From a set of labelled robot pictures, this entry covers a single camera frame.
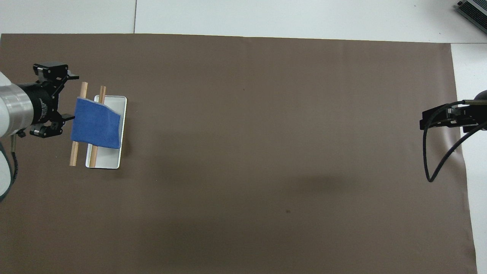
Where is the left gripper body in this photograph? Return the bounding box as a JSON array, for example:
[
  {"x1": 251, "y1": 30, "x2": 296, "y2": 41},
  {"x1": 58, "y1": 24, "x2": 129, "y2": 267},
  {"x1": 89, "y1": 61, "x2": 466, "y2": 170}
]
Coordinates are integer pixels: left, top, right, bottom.
[{"x1": 17, "y1": 81, "x2": 60, "y2": 127}]

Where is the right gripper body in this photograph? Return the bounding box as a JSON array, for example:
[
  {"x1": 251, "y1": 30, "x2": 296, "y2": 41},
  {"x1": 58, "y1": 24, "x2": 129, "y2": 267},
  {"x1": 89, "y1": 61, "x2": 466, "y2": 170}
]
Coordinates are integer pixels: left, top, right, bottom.
[{"x1": 466, "y1": 90, "x2": 487, "y2": 131}]

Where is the blue towel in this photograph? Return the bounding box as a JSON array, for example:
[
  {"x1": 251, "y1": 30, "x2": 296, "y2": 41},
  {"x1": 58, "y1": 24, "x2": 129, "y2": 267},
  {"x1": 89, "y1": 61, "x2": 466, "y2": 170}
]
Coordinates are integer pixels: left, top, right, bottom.
[{"x1": 71, "y1": 97, "x2": 123, "y2": 150}]

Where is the wooden rod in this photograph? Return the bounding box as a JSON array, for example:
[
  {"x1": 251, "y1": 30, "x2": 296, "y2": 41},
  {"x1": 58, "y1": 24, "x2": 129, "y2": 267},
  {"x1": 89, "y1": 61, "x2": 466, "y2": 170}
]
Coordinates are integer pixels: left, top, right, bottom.
[
  {"x1": 69, "y1": 82, "x2": 89, "y2": 167},
  {"x1": 89, "y1": 86, "x2": 107, "y2": 168}
]

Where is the white rack base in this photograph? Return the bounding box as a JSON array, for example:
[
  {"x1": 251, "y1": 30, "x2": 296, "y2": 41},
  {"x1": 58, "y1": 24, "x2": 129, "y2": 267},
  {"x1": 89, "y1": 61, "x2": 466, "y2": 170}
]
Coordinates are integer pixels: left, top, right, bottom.
[{"x1": 85, "y1": 95, "x2": 127, "y2": 170}]

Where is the grey ribbed metal box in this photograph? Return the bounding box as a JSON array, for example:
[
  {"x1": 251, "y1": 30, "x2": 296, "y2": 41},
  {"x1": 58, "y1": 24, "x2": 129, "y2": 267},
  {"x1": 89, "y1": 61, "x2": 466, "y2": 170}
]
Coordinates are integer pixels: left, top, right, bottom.
[{"x1": 456, "y1": 0, "x2": 487, "y2": 27}]

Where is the black cable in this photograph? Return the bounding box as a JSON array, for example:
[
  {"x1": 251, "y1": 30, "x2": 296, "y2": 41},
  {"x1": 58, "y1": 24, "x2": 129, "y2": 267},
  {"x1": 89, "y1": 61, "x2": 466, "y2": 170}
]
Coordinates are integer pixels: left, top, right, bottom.
[
  {"x1": 422, "y1": 100, "x2": 487, "y2": 183},
  {"x1": 0, "y1": 129, "x2": 27, "y2": 202}
]

